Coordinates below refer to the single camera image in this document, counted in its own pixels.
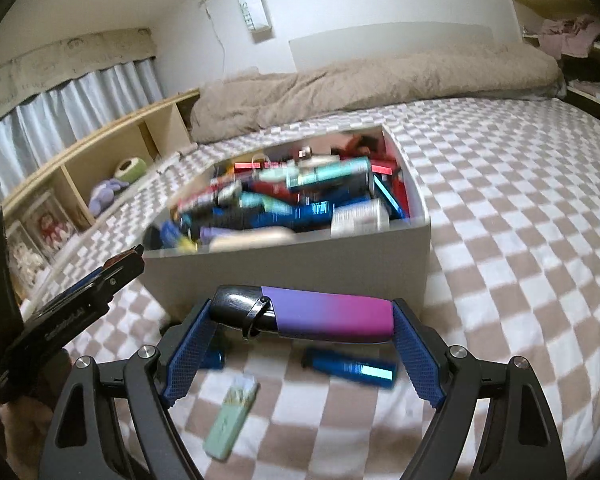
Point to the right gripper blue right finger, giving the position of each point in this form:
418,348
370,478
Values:
520,438

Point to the framed doll display box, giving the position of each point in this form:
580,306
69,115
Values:
48,224

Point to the green avocado plush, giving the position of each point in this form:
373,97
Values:
130,169

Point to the white hanging tissue pouch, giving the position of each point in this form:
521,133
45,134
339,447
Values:
255,15

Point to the teal printed lighter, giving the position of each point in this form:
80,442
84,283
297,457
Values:
329,174

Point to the checkered bed sheet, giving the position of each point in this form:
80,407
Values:
513,192

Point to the beige quilted duvet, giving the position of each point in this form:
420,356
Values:
252,101

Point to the pink clothes pile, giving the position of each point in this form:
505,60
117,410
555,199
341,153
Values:
574,37

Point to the mint green lighter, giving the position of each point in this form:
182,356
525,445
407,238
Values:
232,415

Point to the purple plush toy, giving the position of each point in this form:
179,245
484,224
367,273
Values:
103,195

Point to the white headboard panel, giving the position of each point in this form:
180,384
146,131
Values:
380,40

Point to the light blue curtain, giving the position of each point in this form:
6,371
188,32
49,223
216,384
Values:
42,127

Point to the shiny blue lighter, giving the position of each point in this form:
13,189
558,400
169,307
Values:
369,372

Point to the purple pink gradient lighter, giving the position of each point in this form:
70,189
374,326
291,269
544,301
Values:
299,314

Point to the beige curtain valance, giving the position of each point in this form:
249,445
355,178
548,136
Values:
47,67

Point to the beige oval case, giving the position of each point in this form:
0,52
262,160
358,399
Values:
242,240

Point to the person left hand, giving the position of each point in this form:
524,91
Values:
26,420

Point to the dark blue text lighter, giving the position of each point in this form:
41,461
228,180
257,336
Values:
214,359

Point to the white cardboard shoe box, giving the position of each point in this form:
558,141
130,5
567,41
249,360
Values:
389,263

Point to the wooden bedside shelf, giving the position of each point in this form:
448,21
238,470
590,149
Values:
156,134

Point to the uv gel polish box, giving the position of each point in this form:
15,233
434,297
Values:
361,217

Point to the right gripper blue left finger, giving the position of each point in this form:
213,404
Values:
85,441

